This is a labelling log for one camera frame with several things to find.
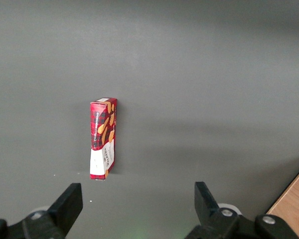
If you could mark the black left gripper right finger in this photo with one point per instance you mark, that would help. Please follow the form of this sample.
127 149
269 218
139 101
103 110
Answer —
209 211

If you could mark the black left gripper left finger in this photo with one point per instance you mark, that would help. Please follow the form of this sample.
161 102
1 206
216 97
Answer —
62 209

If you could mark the red shortbread biscuit box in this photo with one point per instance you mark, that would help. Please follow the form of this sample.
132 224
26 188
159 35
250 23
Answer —
102 139

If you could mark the grey table mat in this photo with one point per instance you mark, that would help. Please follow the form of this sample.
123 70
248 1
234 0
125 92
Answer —
189 87

